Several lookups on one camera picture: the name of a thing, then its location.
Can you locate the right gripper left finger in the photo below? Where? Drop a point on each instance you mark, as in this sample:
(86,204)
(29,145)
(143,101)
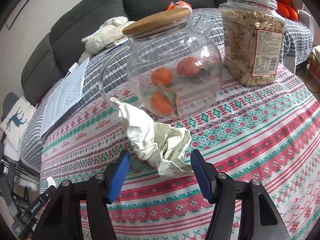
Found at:
(61,218)

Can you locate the pale green paper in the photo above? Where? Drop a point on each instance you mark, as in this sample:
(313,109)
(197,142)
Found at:
(160,144)

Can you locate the crumpled white tissue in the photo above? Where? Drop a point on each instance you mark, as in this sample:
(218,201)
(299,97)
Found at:
(51,182)

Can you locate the patterned red green tablecloth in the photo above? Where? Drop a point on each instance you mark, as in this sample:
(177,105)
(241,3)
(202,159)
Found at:
(268,133)

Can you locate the white deer print pillow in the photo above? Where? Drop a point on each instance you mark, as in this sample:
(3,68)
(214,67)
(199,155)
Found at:
(15,125)

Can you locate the white printed paper sheet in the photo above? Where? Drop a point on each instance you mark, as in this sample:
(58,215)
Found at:
(66,95)

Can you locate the mandarin orange bottom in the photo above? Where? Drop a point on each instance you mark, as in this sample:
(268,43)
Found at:
(164,102)

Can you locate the mandarin orange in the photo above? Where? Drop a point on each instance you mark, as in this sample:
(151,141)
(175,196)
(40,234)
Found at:
(188,67)
(164,102)
(161,77)

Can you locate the mandarin orange upper right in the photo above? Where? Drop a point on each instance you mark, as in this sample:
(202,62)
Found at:
(188,67)

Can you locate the glass jar with wooden lid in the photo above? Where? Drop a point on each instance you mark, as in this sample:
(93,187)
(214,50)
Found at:
(162,40)

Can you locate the mandarin orange upper left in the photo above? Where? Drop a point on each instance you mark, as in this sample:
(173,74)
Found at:
(161,77)

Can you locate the plastic jar of seeds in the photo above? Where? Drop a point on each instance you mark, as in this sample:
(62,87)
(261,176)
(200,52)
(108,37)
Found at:
(253,37)

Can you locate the white plush toy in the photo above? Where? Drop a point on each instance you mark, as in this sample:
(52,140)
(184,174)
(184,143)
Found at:
(111,30)

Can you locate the dark grey sofa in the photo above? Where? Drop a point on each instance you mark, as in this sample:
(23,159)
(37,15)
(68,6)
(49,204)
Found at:
(62,46)

